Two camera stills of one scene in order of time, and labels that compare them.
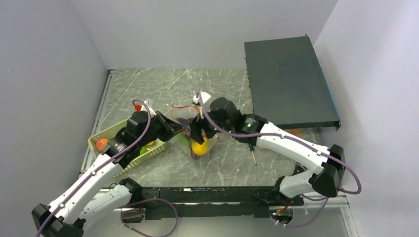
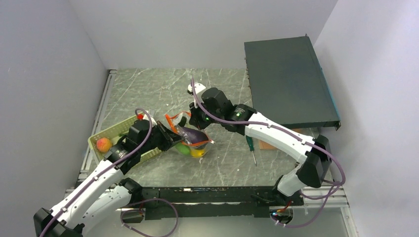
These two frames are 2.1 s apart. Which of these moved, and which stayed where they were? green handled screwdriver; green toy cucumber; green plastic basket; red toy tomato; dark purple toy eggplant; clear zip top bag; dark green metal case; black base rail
Moved: dark purple toy eggplant; green toy cucumber; clear zip top bag
Stayed: dark green metal case; green handled screwdriver; red toy tomato; black base rail; green plastic basket
